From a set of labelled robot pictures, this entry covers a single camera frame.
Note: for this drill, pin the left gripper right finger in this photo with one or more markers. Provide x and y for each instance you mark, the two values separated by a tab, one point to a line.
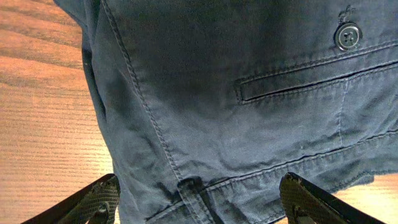
306	203

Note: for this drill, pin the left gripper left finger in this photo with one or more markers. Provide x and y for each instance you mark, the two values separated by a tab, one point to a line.
94	204

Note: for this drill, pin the blue denim shorts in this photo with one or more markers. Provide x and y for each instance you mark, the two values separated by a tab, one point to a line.
205	105

